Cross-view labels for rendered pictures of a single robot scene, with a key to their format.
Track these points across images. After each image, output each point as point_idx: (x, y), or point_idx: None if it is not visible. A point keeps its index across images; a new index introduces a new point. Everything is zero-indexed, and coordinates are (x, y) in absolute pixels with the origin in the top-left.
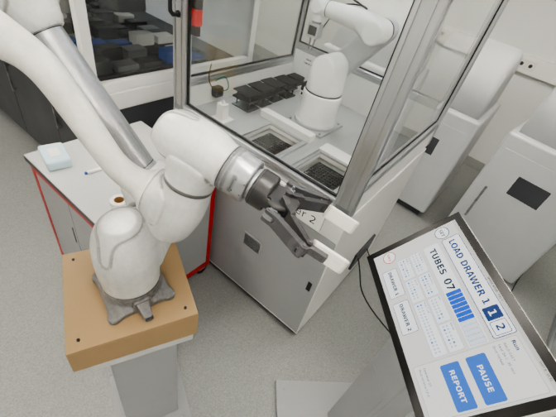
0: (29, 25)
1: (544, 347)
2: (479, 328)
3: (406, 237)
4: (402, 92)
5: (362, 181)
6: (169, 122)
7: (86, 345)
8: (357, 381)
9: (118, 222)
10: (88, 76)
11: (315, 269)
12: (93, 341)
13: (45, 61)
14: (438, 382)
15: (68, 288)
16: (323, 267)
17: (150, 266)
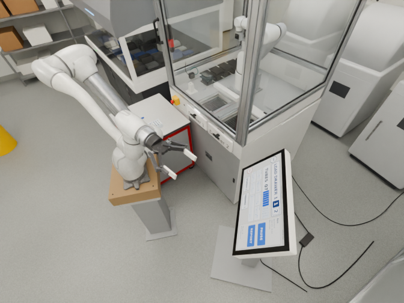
0: (83, 76)
1: (287, 223)
2: (268, 210)
3: (260, 160)
4: (249, 83)
5: (243, 128)
6: (118, 116)
7: (115, 196)
8: None
9: (119, 151)
10: (107, 91)
11: (234, 172)
12: (117, 195)
13: (82, 95)
14: (245, 232)
15: (112, 174)
16: (237, 171)
17: (134, 168)
